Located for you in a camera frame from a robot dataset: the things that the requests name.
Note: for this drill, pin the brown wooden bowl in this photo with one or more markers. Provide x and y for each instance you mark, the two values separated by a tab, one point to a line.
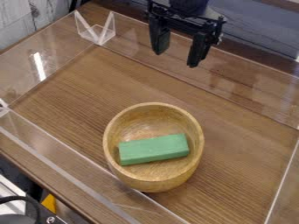
148	120

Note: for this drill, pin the green rectangular block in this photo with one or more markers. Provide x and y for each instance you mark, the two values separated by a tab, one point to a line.
152	149

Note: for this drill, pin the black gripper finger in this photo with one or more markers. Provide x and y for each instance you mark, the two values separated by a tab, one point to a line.
159	34
200	47

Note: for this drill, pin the clear acrylic corner bracket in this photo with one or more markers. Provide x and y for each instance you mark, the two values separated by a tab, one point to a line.
99	34

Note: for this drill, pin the yellow black device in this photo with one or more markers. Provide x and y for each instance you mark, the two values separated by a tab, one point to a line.
48	210

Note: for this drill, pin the clear acrylic tray walls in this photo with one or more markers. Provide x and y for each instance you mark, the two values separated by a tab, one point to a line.
63	88

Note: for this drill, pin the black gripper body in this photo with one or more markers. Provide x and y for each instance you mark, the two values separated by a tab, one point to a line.
183	14

